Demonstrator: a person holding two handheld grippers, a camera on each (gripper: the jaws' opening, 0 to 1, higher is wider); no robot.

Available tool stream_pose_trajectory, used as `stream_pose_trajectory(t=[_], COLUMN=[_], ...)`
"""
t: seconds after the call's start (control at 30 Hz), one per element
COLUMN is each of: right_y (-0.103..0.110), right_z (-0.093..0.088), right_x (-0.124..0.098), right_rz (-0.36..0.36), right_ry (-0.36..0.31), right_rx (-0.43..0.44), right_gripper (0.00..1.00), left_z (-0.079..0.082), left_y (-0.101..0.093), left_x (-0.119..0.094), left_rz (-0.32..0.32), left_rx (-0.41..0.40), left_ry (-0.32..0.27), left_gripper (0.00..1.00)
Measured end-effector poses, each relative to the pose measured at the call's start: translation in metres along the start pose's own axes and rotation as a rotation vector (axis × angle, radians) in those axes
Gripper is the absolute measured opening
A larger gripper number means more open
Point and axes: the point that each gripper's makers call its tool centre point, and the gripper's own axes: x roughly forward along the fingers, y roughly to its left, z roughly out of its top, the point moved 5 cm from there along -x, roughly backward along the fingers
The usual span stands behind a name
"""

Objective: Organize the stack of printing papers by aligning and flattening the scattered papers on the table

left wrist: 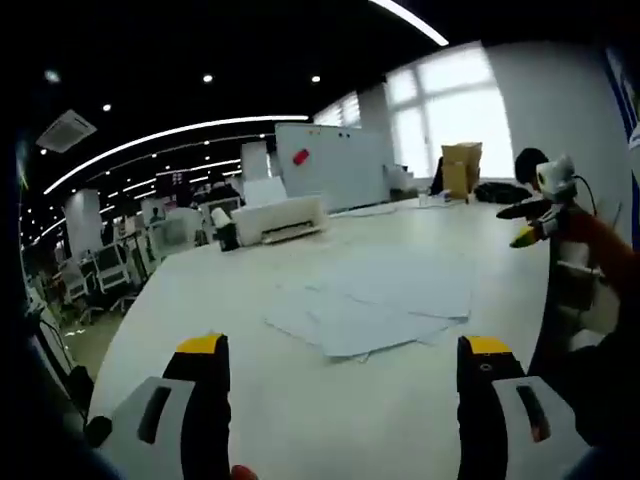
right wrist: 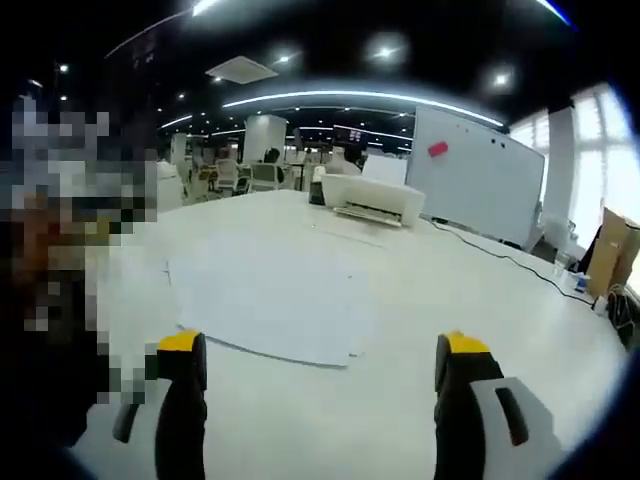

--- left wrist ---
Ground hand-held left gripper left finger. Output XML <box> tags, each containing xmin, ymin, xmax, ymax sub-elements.
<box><xmin>110</xmin><ymin>332</ymin><xmax>234</xmax><ymax>480</ymax></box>

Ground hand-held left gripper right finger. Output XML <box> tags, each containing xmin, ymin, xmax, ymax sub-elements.
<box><xmin>455</xmin><ymin>334</ymin><xmax>581</xmax><ymax>480</ymax></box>

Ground stack of white printing papers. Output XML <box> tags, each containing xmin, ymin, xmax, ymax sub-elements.
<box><xmin>263</xmin><ymin>248</ymin><xmax>475</xmax><ymax>365</ymax></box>

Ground black bag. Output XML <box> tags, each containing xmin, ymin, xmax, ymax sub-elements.
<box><xmin>473</xmin><ymin>182</ymin><xmax>535</xmax><ymax>204</ymax></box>

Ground brown cardboard box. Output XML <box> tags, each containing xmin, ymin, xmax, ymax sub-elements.
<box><xmin>440</xmin><ymin>142</ymin><xmax>484</xmax><ymax>202</ymax></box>

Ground white table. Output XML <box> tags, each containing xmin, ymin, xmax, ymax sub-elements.
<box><xmin>89</xmin><ymin>196</ymin><xmax>566</xmax><ymax>480</ymax></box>

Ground large window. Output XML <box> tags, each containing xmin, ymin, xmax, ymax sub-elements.
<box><xmin>384</xmin><ymin>42</ymin><xmax>516</xmax><ymax>180</ymax></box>

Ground person's dark clothing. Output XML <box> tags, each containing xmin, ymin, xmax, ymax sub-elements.
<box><xmin>573</xmin><ymin>328</ymin><xmax>640</xmax><ymax>451</ymax></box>

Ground row of white office chairs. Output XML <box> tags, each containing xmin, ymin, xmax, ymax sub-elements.
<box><xmin>58</xmin><ymin>233</ymin><xmax>152</xmax><ymax>322</ymax></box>

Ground black device with white roll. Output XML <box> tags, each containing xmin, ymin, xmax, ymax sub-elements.
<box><xmin>211</xmin><ymin>207</ymin><xmax>242</xmax><ymax>252</ymax></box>

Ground white whiteboard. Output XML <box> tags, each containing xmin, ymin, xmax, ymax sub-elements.
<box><xmin>273</xmin><ymin>122</ymin><xmax>390</xmax><ymax>212</ymax></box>

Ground white printer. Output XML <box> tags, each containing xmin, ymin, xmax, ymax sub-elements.
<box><xmin>231</xmin><ymin>194</ymin><xmax>330</xmax><ymax>247</ymax></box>

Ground curved ceiling light strip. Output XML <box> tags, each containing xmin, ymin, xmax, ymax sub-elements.
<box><xmin>368</xmin><ymin>0</ymin><xmax>450</xmax><ymax>47</ymax></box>
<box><xmin>42</xmin><ymin>115</ymin><xmax>311</xmax><ymax>196</ymax></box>

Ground ceiling air conditioner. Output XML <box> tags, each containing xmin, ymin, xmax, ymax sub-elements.
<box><xmin>36</xmin><ymin>109</ymin><xmax>99</xmax><ymax>154</ymax></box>

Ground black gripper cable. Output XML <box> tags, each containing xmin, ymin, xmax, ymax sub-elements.
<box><xmin>573</xmin><ymin>173</ymin><xmax>602</xmax><ymax>218</ymax></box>

